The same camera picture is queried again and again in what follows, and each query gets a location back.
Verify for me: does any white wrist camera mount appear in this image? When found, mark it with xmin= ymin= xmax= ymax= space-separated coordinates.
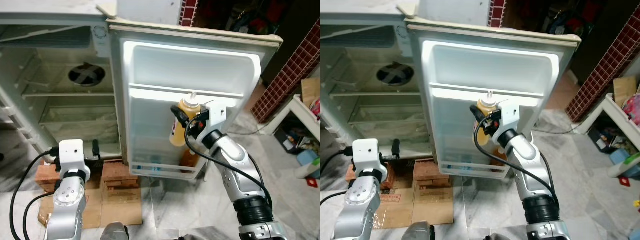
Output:
xmin=58 ymin=139 xmax=92 ymax=173
xmin=199 ymin=100 xmax=227 ymax=136
xmin=352 ymin=138 xmax=385 ymax=173
xmin=495 ymin=102 xmax=521 ymax=133

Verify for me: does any black storage box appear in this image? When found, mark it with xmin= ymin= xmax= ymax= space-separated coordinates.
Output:
xmin=587 ymin=125 xmax=621 ymax=153
xmin=280 ymin=127 xmax=307 ymax=153

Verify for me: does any brown bottle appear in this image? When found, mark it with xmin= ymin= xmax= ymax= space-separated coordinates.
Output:
xmin=180 ymin=149 xmax=201 ymax=173
xmin=490 ymin=147 xmax=508 ymax=168

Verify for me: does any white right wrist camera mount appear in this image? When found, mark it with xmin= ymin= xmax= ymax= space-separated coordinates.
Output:
xmin=199 ymin=100 xmax=227 ymax=136
xmin=495 ymin=102 xmax=521 ymax=133

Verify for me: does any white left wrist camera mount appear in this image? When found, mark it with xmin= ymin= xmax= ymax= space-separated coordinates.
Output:
xmin=352 ymin=138 xmax=385 ymax=173
xmin=58 ymin=139 xmax=92 ymax=173

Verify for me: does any flat cardboard sheet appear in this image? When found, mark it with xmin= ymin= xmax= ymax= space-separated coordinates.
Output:
xmin=372 ymin=172 xmax=456 ymax=228
xmin=37 ymin=172 xmax=144 ymax=228

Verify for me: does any white fridge cabinet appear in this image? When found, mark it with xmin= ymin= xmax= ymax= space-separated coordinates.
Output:
xmin=0 ymin=12 xmax=126 ymax=163
xmin=320 ymin=12 xmax=426 ymax=161

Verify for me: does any red brick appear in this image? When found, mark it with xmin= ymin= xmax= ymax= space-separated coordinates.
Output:
xmin=35 ymin=161 xmax=63 ymax=193
xmin=102 ymin=160 xmax=141 ymax=191
xmin=381 ymin=161 xmax=401 ymax=193
xmin=412 ymin=159 xmax=453 ymax=187

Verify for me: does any white low table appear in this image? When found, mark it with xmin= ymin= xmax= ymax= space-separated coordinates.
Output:
xmin=575 ymin=94 xmax=640 ymax=146
xmin=260 ymin=94 xmax=321 ymax=151

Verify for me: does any blue storage bin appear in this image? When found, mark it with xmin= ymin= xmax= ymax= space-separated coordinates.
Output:
xmin=609 ymin=149 xmax=640 ymax=181
xmin=296 ymin=150 xmax=321 ymax=173

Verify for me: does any orange sauce squeeze bottle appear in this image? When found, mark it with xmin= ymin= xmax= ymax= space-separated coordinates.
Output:
xmin=170 ymin=92 xmax=202 ymax=147
xmin=472 ymin=91 xmax=501 ymax=148

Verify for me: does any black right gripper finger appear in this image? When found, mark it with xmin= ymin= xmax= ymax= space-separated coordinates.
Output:
xmin=171 ymin=104 xmax=190 ymax=126
xmin=469 ymin=104 xmax=487 ymax=125

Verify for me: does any grey left robot leg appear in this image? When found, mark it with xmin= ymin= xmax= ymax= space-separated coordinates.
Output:
xmin=100 ymin=222 xmax=129 ymax=240
xmin=409 ymin=222 xmax=434 ymax=240

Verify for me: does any brown cardboard flap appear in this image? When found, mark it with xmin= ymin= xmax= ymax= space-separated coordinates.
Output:
xmin=612 ymin=75 xmax=640 ymax=107
xmin=300 ymin=77 xmax=321 ymax=106

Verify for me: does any white flat panel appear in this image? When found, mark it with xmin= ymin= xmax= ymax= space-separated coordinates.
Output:
xmin=116 ymin=0 xmax=183 ymax=26
xmin=417 ymin=0 xmax=493 ymax=27

